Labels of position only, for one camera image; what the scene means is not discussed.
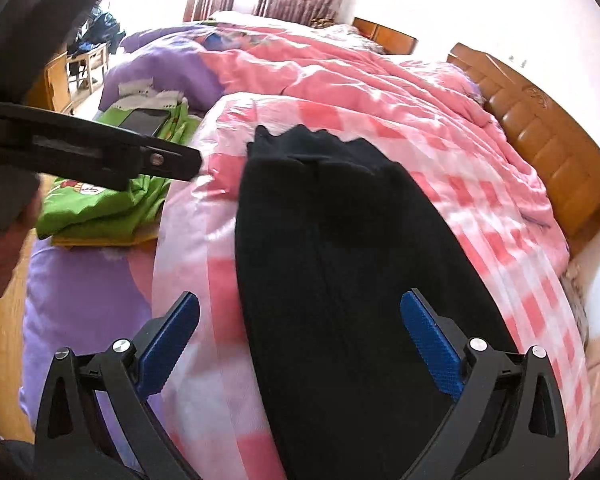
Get purple quilt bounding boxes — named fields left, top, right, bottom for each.
left=19, top=27, right=231, bottom=443

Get person's left hand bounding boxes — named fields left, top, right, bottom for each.
left=0, top=207, right=38, bottom=306

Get black smartphone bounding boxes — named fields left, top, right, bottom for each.
left=116, top=107, right=172, bottom=137

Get pink checked bed sheet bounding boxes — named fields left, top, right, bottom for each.
left=152, top=91, right=588, bottom=480

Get green printed cloth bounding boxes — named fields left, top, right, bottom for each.
left=35, top=100, right=203, bottom=241

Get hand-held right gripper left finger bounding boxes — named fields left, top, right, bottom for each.
left=34, top=291, right=201, bottom=480

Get pink quilt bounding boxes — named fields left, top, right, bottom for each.
left=202, top=22, right=571, bottom=271

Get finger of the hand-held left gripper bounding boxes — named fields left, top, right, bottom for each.
left=0, top=101, right=203, bottom=193

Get black pants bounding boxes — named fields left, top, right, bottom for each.
left=235, top=124, right=518, bottom=480

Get wooden bedside cabinet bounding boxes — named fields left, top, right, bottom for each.
left=352, top=16, right=418, bottom=56

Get wooden headboard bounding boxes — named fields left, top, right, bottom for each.
left=447, top=42, right=600, bottom=256

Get yellow folded cloth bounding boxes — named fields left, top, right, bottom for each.
left=50, top=232, right=156, bottom=249

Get wooden stool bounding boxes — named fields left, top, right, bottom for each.
left=65, top=42, right=111, bottom=96

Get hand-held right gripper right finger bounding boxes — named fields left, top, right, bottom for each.
left=400, top=287, right=571, bottom=480

